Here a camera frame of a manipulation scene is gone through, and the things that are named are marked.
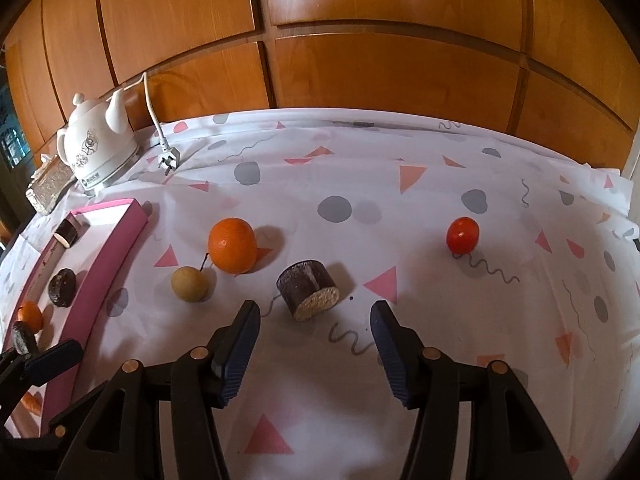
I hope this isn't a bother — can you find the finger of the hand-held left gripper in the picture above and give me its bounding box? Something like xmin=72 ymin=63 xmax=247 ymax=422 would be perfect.
xmin=22 ymin=339 xmax=84 ymax=387
xmin=0 ymin=349 xmax=26 ymax=411

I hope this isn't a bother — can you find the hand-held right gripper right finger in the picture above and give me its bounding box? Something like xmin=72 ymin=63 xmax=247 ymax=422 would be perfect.
xmin=370 ymin=301 xmax=573 ymax=480

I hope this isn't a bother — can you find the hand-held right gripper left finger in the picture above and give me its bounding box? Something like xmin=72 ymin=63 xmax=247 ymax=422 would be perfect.
xmin=55 ymin=300 xmax=262 ymax=480

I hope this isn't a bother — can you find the dark round fruit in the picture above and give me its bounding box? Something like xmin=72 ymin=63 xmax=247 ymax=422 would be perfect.
xmin=47 ymin=268 xmax=77 ymax=307
xmin=11 ymin=322 xmax=39 ymax=356

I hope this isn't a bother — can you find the small orange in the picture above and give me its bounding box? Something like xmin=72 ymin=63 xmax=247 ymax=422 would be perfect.
xmin=16 ymin=301 xmax=45 ymax=335

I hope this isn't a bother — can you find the yellow longan fruit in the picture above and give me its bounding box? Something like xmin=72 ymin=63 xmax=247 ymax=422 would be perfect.
xmin=171 ymin=255 xmax=211 ymax=303

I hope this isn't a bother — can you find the pink shallow box tray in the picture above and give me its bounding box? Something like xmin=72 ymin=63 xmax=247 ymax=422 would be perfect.
xmin=0 ymin=199 xmax=151 ymax=441

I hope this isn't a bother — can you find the purple sugarcane piece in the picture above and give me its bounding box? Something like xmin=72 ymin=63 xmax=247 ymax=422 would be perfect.
xmin=276 ymin=259 xmax=341 ymax=322
xmin=53 ymin=217 xmax=82 ymax=248

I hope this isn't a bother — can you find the large orange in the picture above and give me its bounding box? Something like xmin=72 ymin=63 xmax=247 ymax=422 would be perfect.
xmin=207 ymin=217 xmax=258 ymax=275

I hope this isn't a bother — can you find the red cherry tomato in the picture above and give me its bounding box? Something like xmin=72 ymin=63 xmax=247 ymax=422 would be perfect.
xmin=446 ymin=216 xmax=480 ymax=254

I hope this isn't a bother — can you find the silver embossed tissue box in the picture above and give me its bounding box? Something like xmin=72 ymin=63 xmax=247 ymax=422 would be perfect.
xmin=25 ymin=154 xmax=76 ymax=216

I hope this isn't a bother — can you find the white patterned tablecloth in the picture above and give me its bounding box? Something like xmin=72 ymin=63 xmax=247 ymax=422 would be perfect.
xmin=0 ymin=107 xmax=640 ymax=480

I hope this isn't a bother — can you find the white floral ceramic kettle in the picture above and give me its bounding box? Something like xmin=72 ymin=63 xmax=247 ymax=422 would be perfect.
xmin=56 ymin=87 xmax=142 ymax=196

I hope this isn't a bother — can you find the dark window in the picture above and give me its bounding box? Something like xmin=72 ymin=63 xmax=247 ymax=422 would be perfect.
xmin=0 ymin=80 xmax=31 ymax=171

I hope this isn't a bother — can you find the wooden wardrobe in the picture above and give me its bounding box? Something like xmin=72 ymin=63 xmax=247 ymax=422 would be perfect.
xmin=0 ymin=0 xmax=640 ymax=171

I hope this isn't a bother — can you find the white power cord with plug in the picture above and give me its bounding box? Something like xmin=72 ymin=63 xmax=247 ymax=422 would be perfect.
xmin=120 ymin=71 xmax=182 ymax=177

